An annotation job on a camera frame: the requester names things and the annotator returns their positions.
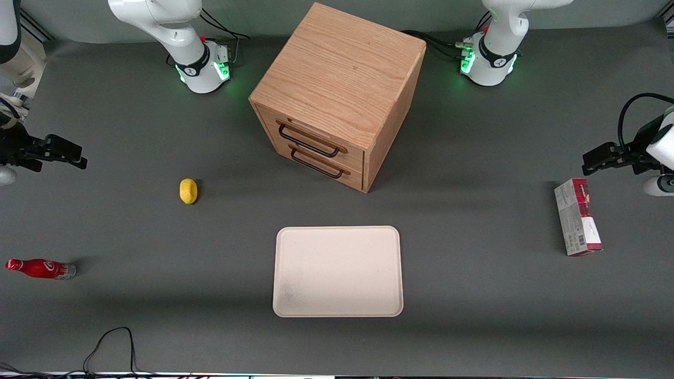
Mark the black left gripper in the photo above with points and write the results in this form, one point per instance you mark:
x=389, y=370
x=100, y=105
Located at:
x=633, y=153

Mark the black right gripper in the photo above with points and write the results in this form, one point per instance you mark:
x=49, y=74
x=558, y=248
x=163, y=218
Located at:
x=16, y=146

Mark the red coke bottle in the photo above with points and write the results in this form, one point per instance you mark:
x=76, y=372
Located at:
x=42, y=268

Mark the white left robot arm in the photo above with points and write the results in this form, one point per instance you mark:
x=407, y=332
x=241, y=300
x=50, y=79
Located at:
x=495, y=63

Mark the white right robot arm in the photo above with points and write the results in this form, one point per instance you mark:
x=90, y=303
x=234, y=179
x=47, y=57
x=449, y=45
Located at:
x=196, y=63

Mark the cream rectangular tray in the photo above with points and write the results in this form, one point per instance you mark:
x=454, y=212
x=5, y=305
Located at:
x=337, y=271

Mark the grey and red carton box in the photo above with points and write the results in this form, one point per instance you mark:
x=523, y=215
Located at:
x=576, y=218

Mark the yellow lemon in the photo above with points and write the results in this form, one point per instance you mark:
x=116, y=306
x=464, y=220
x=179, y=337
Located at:
x=188, y=190

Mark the wooden two-drawer cabinet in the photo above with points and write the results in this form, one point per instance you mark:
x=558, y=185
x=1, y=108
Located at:
x=342, y=73

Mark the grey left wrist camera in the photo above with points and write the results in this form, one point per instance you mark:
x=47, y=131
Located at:
x=658, y=186

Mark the aluminium frame rail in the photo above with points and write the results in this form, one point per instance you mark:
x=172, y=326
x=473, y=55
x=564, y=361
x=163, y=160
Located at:
x=37, y=26
x=668, y=21

